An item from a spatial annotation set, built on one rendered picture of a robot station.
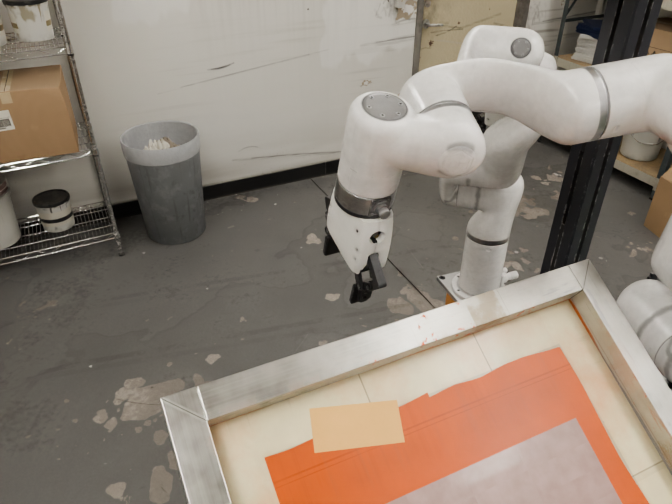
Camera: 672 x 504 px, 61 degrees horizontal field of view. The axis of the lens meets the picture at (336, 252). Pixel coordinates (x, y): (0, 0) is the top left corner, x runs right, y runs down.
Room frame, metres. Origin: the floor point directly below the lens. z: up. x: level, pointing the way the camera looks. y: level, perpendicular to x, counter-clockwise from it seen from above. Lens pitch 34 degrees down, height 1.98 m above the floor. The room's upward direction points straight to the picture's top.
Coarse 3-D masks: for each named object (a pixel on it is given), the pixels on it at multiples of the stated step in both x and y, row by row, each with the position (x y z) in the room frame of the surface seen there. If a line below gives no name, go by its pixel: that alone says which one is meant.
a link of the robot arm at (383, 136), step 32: (384, 96) 0.61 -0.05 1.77; (352, 128) 0.58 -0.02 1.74; (384, 128) 0.56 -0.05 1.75; (416, 128) 0.57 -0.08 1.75; (448, 128) 0.57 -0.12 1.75; (352, 160) 0.58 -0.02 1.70; (384, 160) 0.57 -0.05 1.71; (416, 160) 0.57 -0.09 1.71; (448, 160) 0.56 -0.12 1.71; (480, 160) 0.57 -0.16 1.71; (352, 192) 0.59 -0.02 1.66; (384, 192) 0.59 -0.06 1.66
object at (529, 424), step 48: (480, 384) 0.49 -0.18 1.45; (528, 384) 0.50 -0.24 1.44; (576, 384) 0.51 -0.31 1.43; (480, 432) 0.44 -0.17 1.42; (528, 432) 0.45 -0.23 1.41; (576, 432) 0.46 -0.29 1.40; (480, 480) 0.39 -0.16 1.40; (528, 480) 0.40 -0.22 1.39; (576, 480) 0.41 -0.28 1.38; (624, 480) 0.41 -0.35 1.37
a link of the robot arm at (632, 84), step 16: (608, 64) 0.65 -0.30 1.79; (624, 64) 0.64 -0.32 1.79; (640, 64) 0.64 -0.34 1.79; (656, 64) 0.63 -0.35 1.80; (608, 80) 0.62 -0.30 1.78; (624, 80) 0.62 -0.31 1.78; (640, 80) 0.62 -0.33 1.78; (656, 80) 0.62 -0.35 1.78; (608, 96) 0.61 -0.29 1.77; (624, 96) 0.61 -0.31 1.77; (640, 96) 0.61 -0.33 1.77; (656, 96) 0.60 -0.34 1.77; (624, 112) 0.60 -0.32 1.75; (640, 112) 0.61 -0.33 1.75; (656, 112) 0.59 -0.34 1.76; (608, 128) 0.60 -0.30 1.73; (624, 128) 0.61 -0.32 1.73; (640, 128) 0.62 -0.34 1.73; (656, 128) 0.59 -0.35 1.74
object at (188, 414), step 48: (528, 288) 0.59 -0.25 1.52; (576, 288) 0.60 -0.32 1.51; (384, 336) 0.50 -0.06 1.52; (432, 336) 0.51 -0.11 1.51; (624, 336) 0.55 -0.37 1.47; (240, 384) 0.42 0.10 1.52; (288, 384) 0.43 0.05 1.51; (624, 384) 0.51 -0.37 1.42; (192, 432) 0.37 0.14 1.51; (192, 480) 0.33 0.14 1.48
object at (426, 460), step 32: (416, 416) 0.44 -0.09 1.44; (352, 448) 0.40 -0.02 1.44; (384, 448) 0.41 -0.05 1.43; (416, 448) 0.41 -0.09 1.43; (448, 448) 0.42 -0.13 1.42; (288, 480) 0.37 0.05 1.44; (320, 480) 0.37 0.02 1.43; (352, 480) 0.37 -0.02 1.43; (384, 480) 0.38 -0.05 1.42; (416, 480) 0.38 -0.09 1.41; (448, 480) 0.39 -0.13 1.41
